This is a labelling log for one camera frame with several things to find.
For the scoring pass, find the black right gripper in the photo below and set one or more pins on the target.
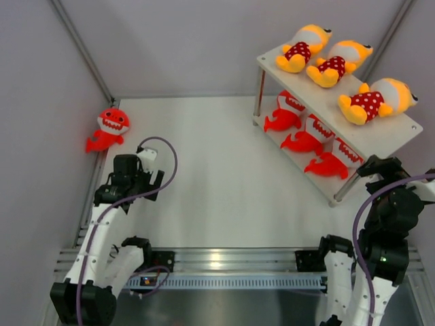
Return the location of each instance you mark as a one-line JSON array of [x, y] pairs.
[[389, 168]]

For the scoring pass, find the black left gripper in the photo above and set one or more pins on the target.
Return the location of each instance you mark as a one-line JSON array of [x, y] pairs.
[[147, 176]]

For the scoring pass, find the red shark plush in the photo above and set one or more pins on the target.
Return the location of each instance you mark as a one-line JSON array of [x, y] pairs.
[[312, 137], [286, 115], [335, 163], [113, 123]]

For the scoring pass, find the yellow plush polka-dot front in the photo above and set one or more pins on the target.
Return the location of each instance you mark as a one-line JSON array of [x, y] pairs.
[[384, 98]]

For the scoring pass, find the yellow plush polka-dot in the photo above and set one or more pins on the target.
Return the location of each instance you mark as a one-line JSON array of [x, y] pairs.
[[343, 59], [384, 98], [308, 41]]

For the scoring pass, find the red shark plush back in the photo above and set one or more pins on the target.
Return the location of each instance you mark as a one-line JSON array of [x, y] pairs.
[[286, 115]]

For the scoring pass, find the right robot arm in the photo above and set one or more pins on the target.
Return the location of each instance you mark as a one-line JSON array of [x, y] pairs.
[[363, 273]]

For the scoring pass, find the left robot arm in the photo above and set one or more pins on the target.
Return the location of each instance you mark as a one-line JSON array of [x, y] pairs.
[[110, 252]]

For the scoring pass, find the white two-tier shelf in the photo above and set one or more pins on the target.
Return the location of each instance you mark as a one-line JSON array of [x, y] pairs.
[[382, 137]]

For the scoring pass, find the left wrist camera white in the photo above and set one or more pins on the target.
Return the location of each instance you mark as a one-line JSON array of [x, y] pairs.
[[147, 157]]

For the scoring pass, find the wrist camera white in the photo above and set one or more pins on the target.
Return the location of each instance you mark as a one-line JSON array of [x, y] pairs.
[[424, 189], [147, 157]]

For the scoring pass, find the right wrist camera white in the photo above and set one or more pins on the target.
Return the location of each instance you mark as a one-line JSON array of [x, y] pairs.
[[424, 189]]

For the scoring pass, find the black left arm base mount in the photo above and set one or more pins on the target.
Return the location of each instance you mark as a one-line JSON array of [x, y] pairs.
[[161, 258]]

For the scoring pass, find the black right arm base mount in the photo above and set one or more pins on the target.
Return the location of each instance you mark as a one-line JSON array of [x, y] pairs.
[[309, 261]]

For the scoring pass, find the white slotted cable duct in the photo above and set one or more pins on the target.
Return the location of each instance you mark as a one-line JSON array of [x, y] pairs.
[[288, 281]]

